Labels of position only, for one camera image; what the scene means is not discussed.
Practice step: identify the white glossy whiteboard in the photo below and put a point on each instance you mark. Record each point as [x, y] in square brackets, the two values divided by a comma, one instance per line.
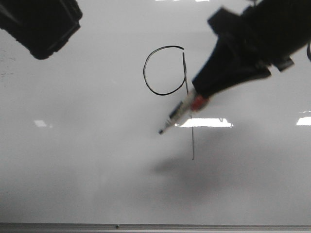
[79, 137]

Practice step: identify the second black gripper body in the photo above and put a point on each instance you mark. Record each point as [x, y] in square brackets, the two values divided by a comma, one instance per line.
[41, 26]

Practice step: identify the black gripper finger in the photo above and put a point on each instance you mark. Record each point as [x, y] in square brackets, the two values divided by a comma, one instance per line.
[230, 64]

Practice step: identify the grey aluminium whiteboard frame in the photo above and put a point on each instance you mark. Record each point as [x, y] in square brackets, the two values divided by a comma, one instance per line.
[148, 228]

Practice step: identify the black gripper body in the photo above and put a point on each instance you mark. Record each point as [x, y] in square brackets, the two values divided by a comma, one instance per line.
[272, 29]

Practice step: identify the black whiteboard marker pen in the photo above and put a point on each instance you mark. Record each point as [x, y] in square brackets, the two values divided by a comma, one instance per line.
[192, 103]

